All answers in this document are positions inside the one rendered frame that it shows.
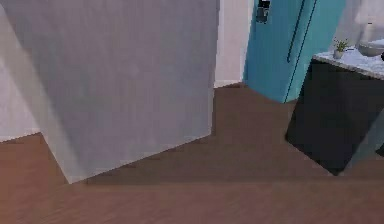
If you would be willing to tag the teal fridge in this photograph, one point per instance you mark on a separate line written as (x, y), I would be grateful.
(276, 63)

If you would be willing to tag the black fridge dispenser panel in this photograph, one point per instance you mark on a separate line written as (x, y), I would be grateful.
(263, 11)

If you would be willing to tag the black counter with marble top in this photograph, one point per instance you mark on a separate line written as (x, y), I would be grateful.
(336, 116)

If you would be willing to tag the small potted green plant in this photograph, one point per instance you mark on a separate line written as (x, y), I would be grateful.
(340, 48)

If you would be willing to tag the grey bowl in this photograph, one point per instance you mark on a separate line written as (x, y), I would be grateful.
(370, 48)

